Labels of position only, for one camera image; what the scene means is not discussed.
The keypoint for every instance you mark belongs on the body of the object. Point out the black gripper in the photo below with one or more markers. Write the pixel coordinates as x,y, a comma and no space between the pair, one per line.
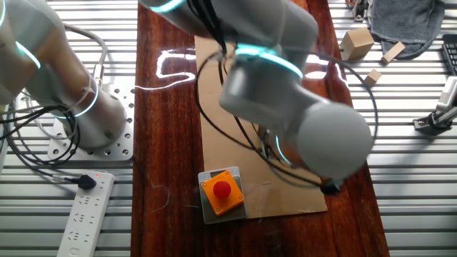
269,144

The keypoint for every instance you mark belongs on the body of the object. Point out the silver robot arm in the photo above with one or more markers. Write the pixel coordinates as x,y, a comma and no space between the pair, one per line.
267,93

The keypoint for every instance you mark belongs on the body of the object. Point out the large light wooden block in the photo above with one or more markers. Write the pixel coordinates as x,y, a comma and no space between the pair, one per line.
357,44

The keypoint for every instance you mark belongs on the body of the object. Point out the flat wooden wedge block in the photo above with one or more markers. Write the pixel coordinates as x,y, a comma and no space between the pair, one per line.
392,52

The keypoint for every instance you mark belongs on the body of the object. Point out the brown cardboard sheet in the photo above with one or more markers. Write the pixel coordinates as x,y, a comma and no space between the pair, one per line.
232,171

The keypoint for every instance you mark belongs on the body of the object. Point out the orange emergency stop button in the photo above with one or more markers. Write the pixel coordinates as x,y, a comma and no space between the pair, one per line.
222,191

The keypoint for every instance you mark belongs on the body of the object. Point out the grey metal button base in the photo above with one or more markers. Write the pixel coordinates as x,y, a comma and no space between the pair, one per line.
228,218

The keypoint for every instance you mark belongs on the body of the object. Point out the small wooden cube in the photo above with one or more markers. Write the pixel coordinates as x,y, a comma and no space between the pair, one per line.
373,78

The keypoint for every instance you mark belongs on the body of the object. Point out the metal stand foot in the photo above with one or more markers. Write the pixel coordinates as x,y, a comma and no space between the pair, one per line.
360,10

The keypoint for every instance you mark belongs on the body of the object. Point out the grey towel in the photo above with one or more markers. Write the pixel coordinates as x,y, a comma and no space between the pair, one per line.
407,21

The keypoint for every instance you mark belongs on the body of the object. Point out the black power plug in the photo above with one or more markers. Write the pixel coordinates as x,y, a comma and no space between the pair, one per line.
86,182

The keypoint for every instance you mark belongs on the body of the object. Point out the white power strip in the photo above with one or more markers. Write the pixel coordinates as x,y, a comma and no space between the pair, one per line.
85,217

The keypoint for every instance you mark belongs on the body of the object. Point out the black keyboard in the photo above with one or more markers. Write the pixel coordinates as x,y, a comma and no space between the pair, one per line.
450,53

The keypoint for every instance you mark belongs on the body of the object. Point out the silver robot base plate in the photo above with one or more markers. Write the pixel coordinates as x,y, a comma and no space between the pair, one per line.
121,150

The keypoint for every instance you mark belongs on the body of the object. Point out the aluminium camera mount rail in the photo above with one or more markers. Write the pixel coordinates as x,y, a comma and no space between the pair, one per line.
430,125

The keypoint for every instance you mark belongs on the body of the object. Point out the silver depth camera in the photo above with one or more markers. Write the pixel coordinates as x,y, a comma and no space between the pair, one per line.
448,94

